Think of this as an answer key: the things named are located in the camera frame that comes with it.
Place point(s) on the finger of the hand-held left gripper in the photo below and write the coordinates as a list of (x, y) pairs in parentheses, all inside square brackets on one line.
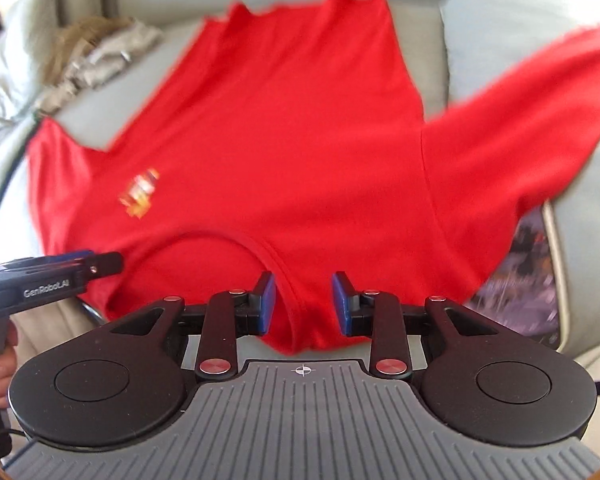
[(102, 264)]

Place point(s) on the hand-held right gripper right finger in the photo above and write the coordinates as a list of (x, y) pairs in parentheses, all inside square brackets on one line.
[(341, 305)]

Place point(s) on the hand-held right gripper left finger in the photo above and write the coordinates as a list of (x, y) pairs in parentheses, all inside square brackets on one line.
[(266, 305)]

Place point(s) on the red t-shirt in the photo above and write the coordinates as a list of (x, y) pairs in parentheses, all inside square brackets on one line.
[(280, 135)]

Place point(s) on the tablet in beige case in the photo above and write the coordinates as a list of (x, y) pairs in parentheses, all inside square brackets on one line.
[(525, 285)]

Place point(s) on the off-white crumpled cloth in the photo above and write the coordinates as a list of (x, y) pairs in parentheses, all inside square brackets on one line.
[(110, 52)]

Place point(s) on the tan crumpled cloth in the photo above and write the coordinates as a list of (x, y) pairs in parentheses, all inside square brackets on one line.
[(85, 35)]

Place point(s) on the small grey pillow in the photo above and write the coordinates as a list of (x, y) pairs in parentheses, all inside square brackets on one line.
[(30, 35)]

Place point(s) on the grey sofa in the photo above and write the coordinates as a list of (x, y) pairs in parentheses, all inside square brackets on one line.
[(430, 60)]

